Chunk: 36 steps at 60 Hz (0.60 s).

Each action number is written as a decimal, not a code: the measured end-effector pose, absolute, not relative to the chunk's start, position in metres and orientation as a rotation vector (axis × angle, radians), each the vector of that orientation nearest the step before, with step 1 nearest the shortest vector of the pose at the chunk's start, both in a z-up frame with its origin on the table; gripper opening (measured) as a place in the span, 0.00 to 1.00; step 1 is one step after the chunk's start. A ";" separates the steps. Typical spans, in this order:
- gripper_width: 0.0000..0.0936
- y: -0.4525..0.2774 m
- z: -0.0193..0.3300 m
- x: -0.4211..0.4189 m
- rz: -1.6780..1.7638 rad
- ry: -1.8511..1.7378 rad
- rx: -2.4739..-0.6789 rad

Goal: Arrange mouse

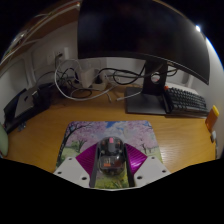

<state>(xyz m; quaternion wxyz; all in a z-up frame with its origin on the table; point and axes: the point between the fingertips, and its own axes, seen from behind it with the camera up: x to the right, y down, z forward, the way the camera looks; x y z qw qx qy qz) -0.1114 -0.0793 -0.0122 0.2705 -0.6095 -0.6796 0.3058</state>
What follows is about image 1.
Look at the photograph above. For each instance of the wooden wall shelf unit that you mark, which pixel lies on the wooden wall shelf unit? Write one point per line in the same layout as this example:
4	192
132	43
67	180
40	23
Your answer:
30	33

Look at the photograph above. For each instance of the black computer monitor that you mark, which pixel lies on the black computer monitor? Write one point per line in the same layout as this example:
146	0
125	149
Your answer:
140	30

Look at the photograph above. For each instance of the black desktop stand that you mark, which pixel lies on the black desktop stand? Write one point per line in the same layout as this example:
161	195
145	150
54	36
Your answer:
43	98

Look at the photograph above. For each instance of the white tube lamp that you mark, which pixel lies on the white tube lamp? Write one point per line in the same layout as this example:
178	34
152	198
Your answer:
198	28

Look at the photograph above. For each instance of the orange jar with yellow lid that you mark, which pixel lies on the orange jar with yellow lid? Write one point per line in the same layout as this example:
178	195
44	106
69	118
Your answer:
211	120

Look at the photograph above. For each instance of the dark mechanical keyboard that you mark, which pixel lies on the dark mechanical keyboard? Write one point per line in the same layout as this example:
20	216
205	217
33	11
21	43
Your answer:
186	100

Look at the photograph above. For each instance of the white wall outlet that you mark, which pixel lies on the white wall outlet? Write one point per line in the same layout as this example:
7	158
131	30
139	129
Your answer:
55	57

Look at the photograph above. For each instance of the floral print mouse pad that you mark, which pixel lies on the floral print mouse pad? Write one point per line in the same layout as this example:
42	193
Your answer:
133	133

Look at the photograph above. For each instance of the pale green bag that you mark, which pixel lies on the pale green bag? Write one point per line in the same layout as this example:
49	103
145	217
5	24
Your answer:
2	140

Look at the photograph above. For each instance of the transparent computer mouse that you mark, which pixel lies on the transparent computer mouse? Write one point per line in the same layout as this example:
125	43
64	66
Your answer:
111	156

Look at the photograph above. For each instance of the white power strip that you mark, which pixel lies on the white power strip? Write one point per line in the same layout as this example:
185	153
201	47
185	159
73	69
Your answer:
87	78

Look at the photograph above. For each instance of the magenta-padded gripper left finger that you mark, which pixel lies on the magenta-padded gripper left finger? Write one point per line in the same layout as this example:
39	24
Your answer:
71	170

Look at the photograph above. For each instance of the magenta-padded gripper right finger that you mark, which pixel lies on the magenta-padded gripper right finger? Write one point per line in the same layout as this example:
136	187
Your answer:
150	170

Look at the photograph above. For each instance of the silver mini computer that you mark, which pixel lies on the silver mini computer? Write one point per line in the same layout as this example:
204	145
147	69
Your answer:
25	101

